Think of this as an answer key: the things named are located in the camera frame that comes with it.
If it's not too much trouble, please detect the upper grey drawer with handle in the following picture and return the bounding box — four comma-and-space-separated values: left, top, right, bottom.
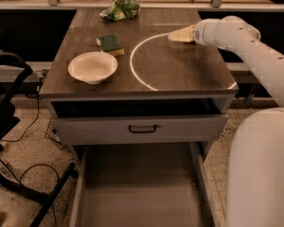
53, 114, 227, 146

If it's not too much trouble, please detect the black floor cable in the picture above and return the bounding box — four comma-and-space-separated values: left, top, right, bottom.
0, 92, 61, 227

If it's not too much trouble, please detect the grey drawer cabinet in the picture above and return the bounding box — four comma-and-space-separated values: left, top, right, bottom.
39, 7, 240, 163

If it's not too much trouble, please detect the white bowl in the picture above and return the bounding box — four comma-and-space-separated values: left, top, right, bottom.
68, 52, 118, 84

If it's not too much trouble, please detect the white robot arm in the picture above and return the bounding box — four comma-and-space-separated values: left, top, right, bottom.
168, 16, 284, 227

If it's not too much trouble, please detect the green chip bag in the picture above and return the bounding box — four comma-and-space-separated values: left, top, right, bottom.
99, 0, 140, 22

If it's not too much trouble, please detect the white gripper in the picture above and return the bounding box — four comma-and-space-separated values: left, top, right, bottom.
168, 19, 217, 45

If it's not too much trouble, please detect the green yellow sponge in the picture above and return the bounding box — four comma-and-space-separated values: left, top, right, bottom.
97, 34, 124, 57

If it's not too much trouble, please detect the black chair frame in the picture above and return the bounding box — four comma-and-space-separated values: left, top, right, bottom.
0, 50, 80, 227

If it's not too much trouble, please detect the open lower grey drawer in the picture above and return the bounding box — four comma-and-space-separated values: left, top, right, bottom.
70, 143, 221, 227

